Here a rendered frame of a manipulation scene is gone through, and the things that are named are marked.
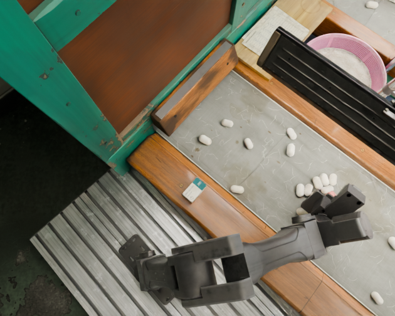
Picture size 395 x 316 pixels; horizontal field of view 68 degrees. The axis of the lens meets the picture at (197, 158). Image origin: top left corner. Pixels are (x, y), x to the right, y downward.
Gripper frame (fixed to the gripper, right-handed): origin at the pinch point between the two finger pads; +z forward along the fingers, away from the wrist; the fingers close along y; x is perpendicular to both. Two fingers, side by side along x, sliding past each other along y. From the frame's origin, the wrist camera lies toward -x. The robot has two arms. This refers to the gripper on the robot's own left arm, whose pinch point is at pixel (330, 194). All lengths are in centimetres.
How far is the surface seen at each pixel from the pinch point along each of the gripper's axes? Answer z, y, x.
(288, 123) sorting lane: 8.8, 20.5, -4.8
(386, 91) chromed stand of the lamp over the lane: 1.5, 8.6, -27.3
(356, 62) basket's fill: 33.3, 16.5, -24.2
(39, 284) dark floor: -26, 63, 122
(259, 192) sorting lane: -7.5, 14.4, 9.0
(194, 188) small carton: -19.0, 28.2, 12.9
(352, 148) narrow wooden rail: 10.6, 2.8, -9.6
